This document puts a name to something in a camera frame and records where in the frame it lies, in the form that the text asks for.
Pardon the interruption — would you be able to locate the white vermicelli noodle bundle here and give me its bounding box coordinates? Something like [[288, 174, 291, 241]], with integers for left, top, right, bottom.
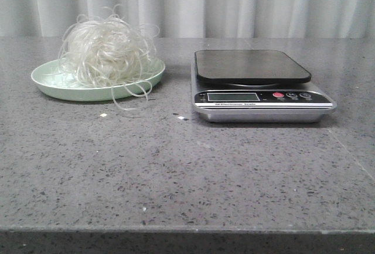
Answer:
[[58, 5, 160, 101]]

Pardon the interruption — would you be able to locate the white pleated curtain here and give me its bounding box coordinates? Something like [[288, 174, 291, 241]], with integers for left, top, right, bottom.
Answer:
[[1, 0, 374, 38]]

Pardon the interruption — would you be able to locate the light green plastic plate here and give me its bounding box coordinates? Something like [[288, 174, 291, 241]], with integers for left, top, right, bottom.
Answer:
[[31, 59, 166, 102]]

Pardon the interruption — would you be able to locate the silver black kitchen scale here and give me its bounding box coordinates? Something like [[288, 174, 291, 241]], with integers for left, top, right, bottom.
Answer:
[[191, 50, 337, 123]]

